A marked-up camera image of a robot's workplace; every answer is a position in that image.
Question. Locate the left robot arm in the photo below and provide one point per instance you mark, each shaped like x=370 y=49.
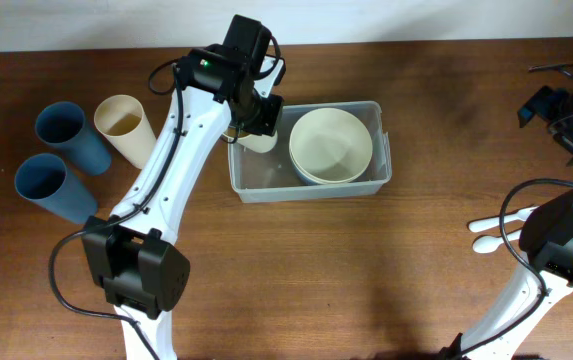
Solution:
x=222 y=92

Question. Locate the blue bowl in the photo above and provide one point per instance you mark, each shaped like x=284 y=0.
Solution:
x=315 y=181

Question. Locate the blue cup front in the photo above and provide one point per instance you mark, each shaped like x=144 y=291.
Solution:
x=45 y=180

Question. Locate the white plastic fork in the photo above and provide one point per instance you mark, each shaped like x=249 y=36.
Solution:
x=480 y=225

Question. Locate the white plastic spoon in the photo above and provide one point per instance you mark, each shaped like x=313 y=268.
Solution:
x=488 y=244

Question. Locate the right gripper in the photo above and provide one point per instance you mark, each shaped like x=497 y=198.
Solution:
x=543 y=104

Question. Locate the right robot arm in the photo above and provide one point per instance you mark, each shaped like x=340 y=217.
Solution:
x=536 y=227

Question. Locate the cream cup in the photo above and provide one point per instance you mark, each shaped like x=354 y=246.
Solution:
x=121 y=119
x=255 y=143

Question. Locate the cream cup front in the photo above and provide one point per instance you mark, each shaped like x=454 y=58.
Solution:
x=255 y=143

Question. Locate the cream bowl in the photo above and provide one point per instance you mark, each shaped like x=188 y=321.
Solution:
x=337 y=173
x=325 y=136

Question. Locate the blue cup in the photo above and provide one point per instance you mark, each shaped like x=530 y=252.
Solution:
x=45 y=180
x=64 y=127

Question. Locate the clear plastic container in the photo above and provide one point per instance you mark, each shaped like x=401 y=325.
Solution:
x=272 y=177

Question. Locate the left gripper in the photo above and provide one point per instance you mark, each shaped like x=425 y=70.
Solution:
x=270 y=125

